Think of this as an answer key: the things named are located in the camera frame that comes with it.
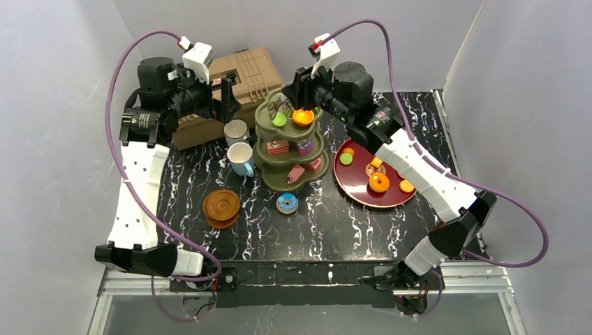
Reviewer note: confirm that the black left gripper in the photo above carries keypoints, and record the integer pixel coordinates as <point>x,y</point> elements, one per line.
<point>215,98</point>

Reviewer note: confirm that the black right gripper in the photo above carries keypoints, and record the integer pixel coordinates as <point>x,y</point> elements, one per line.
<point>299,91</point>

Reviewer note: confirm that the green macaron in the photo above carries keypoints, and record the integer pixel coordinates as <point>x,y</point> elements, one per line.
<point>346,159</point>
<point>280,120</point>

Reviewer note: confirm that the red layered cake square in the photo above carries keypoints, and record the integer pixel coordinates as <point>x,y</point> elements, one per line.
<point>278,147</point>

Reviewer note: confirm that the purple frosted cake slice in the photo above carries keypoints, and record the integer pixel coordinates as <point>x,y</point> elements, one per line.
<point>304,147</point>

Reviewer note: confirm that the green three-tier serving stand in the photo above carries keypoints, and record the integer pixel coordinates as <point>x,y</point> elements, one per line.
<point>288,156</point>

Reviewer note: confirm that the pink sprinkled cake slice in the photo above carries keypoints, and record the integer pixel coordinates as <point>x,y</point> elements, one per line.
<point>315,165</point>

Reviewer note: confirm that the red round lacquer tray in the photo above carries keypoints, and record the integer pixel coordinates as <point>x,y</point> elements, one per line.
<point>353,179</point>

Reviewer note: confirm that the pink swirl roll cake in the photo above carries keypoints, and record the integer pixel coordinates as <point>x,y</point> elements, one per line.
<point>295,174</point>

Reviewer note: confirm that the orange glazed donut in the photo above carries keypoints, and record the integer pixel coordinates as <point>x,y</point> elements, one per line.
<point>379,182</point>

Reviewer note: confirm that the blue frosted donut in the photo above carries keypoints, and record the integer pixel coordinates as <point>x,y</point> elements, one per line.
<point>287,203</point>

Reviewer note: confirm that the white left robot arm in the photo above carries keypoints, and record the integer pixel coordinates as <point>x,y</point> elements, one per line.
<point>139,242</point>

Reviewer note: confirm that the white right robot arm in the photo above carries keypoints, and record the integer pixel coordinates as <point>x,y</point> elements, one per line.
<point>461,209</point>

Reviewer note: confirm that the white cup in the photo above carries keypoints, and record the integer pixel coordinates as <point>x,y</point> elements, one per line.
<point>236,131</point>

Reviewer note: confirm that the tan plastic toolbox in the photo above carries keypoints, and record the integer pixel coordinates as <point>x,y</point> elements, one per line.
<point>253,76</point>

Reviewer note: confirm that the blue mug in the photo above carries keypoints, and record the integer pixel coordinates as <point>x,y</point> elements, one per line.
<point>241,159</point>

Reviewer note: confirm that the orange flower cookie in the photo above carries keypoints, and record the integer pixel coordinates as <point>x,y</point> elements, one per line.
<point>349,150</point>

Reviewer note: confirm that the square yellow cracker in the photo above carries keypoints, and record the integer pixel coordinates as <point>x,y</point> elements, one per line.
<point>376,162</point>

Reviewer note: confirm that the stacked brown wooden coasters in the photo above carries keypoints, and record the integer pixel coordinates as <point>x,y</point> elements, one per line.
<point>221,208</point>

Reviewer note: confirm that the round yellow biscuit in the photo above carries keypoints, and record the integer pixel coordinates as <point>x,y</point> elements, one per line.
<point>406,187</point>

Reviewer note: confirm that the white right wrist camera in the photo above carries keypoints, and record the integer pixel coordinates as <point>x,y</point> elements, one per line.
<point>325,50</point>

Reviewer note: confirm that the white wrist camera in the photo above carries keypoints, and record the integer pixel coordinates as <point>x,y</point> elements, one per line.
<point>325,50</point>
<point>197,57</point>

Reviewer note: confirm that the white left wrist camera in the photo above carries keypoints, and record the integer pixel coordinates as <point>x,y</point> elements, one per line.
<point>197,57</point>

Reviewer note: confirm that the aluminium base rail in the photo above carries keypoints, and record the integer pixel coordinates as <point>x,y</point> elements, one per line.
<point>308,298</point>

